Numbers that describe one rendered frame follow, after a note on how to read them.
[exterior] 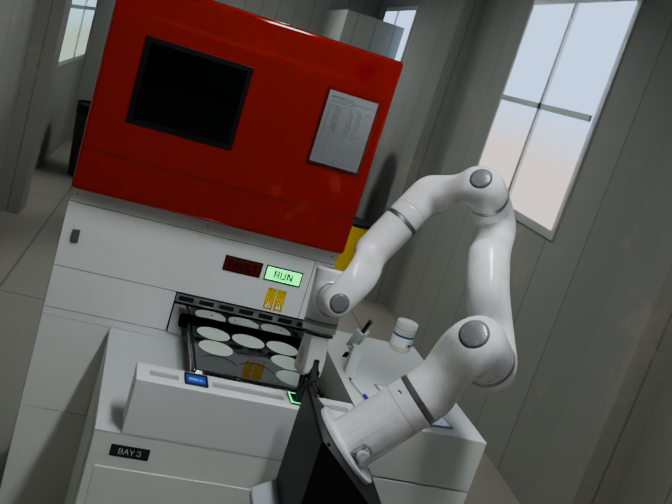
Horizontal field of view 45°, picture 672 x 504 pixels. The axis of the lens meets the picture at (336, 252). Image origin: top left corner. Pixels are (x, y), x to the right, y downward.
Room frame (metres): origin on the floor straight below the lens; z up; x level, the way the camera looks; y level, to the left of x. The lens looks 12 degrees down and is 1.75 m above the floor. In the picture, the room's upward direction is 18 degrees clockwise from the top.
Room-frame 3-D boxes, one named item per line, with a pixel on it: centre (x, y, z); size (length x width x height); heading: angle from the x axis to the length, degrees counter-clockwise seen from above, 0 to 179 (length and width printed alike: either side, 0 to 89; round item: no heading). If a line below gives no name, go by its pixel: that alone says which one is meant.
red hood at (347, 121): (2.64, 0.47, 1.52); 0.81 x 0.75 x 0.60; 106
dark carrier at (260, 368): (2.20, 0.14, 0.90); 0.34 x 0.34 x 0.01; 16
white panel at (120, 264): (2.34, 0.38, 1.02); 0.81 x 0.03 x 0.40; 106
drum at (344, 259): (6.82, -0.07, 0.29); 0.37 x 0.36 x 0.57; 104
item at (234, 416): (1.81, 0.09, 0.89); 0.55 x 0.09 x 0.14; 106
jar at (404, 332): (2.48, -0.29, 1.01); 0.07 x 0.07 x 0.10
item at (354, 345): (2.15, -0.13, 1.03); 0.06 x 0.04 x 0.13; 16
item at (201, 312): (2.38, 0.21, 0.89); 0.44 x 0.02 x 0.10; 106
